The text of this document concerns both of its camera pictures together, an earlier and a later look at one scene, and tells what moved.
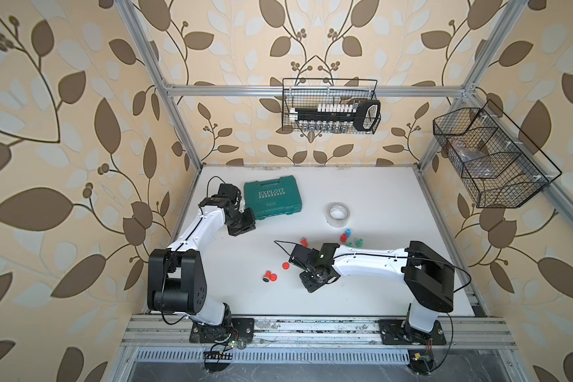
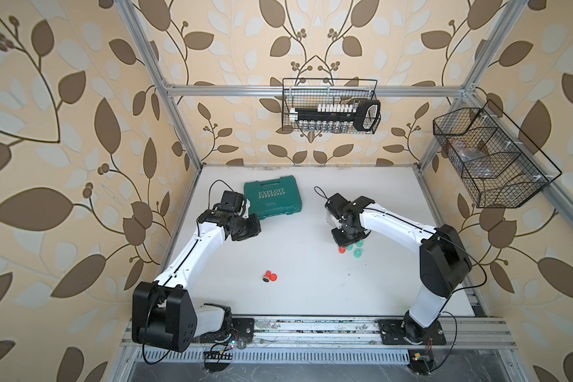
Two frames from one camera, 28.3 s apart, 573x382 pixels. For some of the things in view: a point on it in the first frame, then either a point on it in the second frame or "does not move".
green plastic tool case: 273,197 does not move
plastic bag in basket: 475,162 does not move
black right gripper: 309,286 → 340,242
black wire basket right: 497,160 does not move
